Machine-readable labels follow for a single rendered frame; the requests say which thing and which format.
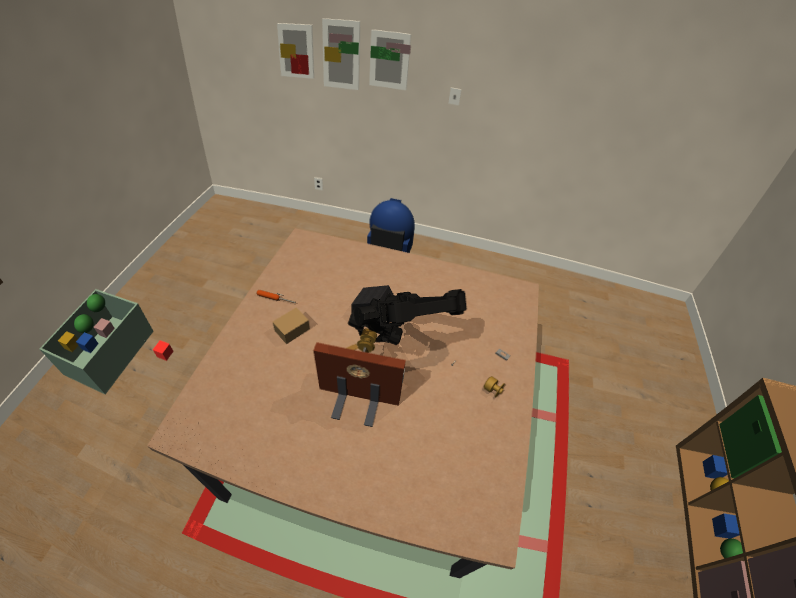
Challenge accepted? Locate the dark brown wooden door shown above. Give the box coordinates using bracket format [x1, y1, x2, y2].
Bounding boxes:
[313, 342, 406, 406]

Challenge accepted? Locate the brass door knob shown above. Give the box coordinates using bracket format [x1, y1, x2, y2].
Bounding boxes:
[357, 328, 377, 353]
[484, 376, 505, 398]

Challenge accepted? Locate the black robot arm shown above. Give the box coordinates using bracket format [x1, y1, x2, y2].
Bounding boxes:
[354, 289, 467, 328]

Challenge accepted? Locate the orange-handled screwdriver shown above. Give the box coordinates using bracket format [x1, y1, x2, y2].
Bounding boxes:
[257, 290, 292, 302]

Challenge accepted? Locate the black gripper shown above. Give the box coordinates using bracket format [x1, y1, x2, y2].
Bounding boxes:
[348, 309, 403, 345]

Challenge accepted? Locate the tan rectangular box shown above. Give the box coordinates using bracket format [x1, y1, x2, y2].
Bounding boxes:
[272, 308, 310, 344]

